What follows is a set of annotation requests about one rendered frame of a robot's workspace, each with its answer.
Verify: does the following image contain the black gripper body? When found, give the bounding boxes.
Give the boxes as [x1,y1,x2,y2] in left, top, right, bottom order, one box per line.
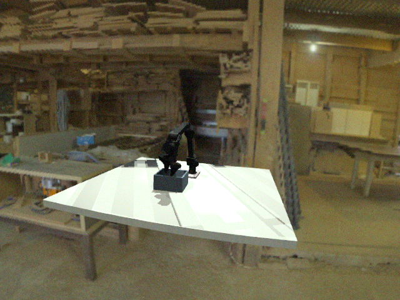
[164,152,181,168]

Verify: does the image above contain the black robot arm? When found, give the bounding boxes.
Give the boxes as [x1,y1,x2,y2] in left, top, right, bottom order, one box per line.
[158,122,199,174]

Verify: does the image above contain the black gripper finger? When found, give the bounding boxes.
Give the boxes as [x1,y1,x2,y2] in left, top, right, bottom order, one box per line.
[170,166,179,176]
[162,162,170,174]

